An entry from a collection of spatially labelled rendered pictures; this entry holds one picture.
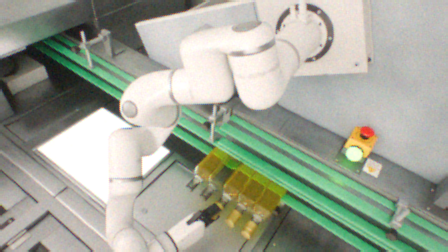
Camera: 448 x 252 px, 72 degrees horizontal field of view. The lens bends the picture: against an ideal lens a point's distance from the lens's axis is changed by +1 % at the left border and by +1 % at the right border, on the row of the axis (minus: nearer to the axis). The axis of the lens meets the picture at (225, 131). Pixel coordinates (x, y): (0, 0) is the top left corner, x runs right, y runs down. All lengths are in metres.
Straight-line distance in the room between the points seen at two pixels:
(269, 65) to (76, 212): 0.85
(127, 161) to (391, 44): 0.72
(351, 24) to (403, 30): 0.13
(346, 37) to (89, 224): 0.96
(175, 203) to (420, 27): 0.89
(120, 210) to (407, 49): 0.85
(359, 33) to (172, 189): 0.79
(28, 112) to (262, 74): 1.23
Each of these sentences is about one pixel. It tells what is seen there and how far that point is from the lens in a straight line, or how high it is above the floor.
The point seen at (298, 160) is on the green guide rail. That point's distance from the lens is 0.98.
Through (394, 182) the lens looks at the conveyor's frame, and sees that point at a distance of 1.04.
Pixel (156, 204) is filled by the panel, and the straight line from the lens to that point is 1.15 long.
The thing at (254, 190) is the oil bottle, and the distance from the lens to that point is 1.01.
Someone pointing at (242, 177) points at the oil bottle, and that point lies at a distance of 1.03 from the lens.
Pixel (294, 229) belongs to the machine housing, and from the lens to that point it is 1.20.
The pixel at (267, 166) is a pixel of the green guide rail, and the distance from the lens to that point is 1.03.
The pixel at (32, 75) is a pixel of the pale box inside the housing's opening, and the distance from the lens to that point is 1.74.
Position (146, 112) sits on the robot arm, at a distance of 0.74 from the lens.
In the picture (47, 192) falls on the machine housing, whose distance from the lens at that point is 1.28.
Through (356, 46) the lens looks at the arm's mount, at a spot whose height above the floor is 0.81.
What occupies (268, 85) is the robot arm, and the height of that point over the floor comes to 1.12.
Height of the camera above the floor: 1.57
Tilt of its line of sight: 37 degrees down
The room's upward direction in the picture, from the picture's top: 135 degrees counter-clockwise
